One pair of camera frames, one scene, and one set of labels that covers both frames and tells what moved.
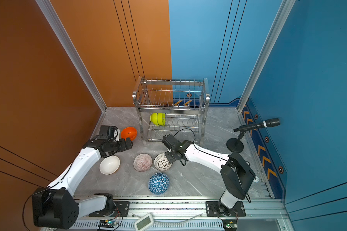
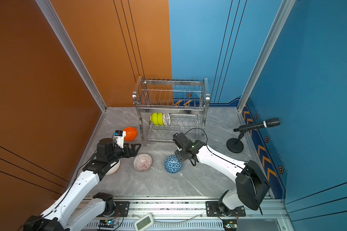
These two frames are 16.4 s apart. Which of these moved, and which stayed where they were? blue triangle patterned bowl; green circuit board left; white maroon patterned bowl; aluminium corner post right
Moved: white maroon patterned bowl; blue triangle patterned bowl
Stayed: green circuit board left; aluminium corner post right
